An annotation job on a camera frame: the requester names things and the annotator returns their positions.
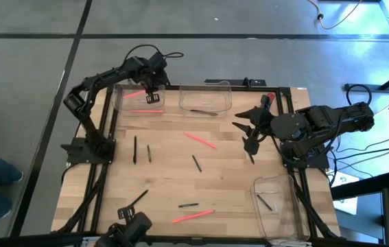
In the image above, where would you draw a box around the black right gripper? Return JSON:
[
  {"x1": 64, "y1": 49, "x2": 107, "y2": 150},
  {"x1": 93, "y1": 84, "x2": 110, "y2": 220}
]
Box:
[{"x1": 231, "y1": 106, "x2": 306, "y2": 142}]

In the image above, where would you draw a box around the pink pencil orange end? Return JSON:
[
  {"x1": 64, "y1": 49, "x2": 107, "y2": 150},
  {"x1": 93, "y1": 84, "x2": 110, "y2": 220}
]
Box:
[
  {"x1": 172, "y1": 209, "x2": 216, "y2": 224},
  {"x1": 129, "y1": 108, "x2": 165, "y2": 114},
  {"x1": 123, "y1": 89, "x2": 146, "y2": 99},
  {"x1": 184, "y1": 132, "x2": 217, "y2": 150}
]

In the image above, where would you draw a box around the red plastic device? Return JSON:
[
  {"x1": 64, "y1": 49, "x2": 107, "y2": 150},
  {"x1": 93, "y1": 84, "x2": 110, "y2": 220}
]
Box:
[{"x1": 260, "y1": 92, "x2": 276, "y2": 110}]

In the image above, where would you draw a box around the clear plastic bin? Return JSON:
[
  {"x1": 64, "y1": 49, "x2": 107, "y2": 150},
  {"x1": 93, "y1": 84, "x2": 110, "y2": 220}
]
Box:
[
  {"x1": 250, "y1": 173, "x2": 311, "y2": 241},
  {"x1": 178, "y1": 80, "x2": 233, "y2": 119},
  {"x1": 111, "y1": 83, "x2": 167, "y2": 116}
]

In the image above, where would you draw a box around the white paper sheet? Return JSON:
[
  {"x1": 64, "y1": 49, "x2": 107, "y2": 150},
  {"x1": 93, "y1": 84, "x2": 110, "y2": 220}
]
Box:
[{"x1": 331, "y1": 170, "x2": 359, "y2": 216}]

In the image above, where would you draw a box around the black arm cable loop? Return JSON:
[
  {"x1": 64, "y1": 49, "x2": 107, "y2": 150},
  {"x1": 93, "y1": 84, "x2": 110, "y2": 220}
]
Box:
[{"x1": 124, "y1": 43, "x2": 185, "y2": 61}]

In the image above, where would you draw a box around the black aluminium table frame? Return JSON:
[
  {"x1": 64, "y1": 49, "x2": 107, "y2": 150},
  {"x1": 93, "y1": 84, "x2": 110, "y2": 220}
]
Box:
[{"x1": 52, "y1": 84, "x2": 340, "y2": 246}]

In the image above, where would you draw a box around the black flat bracket bar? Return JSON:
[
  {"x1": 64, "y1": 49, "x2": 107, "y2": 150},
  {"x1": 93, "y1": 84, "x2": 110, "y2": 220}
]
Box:
[{"x1": 203, "y1": 78, "x2": 268, "y2": 87}]

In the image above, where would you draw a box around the black cable bundle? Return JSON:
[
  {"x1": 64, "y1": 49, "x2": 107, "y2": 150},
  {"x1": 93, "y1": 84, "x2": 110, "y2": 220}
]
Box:
[
  {"x1": 292, "y1": 171, "x2": 339, "y2": 239},
  {"x1": 56, "y1": 163, "x2": 111, "y2": 235}
]

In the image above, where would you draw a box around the black looped cable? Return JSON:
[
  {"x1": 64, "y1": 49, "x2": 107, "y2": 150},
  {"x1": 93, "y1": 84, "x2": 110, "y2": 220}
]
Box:
[{"x1": 346, "y1": 83, "x2": 374, "y2": 106}]

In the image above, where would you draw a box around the black metal stand frame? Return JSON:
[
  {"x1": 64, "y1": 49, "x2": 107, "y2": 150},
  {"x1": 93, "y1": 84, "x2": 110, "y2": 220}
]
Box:
[{"x1": 344, "y1": 63, "x2": 389, "y2": 93}]

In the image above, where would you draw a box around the white cable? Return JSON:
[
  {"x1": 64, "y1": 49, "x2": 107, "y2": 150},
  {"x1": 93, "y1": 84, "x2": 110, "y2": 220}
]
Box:
[{"x1": 306, "y1": 0, "x2": 365, "y2": 31}]

